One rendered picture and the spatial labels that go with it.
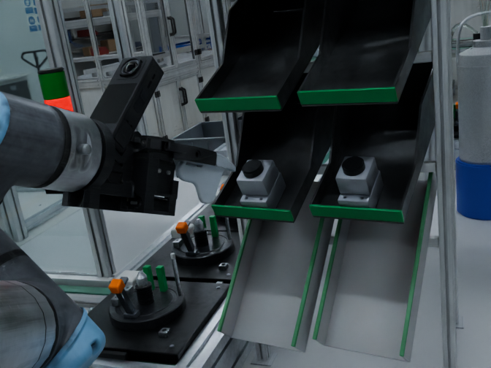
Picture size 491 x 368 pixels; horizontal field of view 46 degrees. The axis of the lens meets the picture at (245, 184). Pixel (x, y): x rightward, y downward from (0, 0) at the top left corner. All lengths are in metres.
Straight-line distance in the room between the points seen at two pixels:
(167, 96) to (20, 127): 5.84
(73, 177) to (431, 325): 0.83
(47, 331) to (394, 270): 0.59
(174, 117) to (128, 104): 5.80
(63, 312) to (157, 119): 5.70
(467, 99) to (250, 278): 0.85
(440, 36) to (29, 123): 0.57
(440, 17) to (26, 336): 0.66
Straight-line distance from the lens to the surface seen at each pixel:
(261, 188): 0.82
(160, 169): 0.62
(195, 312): 1.09
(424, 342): 1.15
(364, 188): 0.79
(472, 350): 1.14
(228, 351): 1.05
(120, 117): 0.59
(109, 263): 1.32
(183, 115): 6.52
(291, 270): 0.94
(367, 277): 0.92
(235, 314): 0.95
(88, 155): 0.54
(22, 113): 0.50
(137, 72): 0.63
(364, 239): 0.94
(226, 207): 0.86
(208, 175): 0.67
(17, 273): 0.51
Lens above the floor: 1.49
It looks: 17 degrees down
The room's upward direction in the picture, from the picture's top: 8 degrees counter-clockwise
